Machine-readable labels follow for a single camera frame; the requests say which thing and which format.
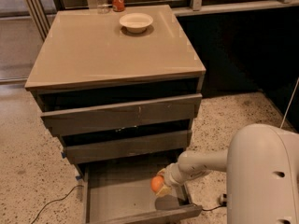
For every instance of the grey drawer cabinet beige top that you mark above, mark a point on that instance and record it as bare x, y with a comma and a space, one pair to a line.
89, 59

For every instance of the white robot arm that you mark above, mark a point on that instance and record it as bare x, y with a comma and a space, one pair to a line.
262, 171

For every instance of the grey middle drawer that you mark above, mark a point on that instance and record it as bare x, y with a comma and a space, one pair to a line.
128, 147

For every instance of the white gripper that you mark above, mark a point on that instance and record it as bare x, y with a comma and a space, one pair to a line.
171, 174

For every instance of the grey top drawer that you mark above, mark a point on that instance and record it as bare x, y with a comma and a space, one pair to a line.
110, 117

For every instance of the black white power strip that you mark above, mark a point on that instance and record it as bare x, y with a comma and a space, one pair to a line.
223, 200

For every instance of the white paper bowl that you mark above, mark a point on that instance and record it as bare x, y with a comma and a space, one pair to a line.
136, 23

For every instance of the orange fruit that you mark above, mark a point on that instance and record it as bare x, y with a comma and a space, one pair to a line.
156, 183

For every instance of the grey open bottom drawer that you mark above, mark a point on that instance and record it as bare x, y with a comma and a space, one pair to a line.
118, 192

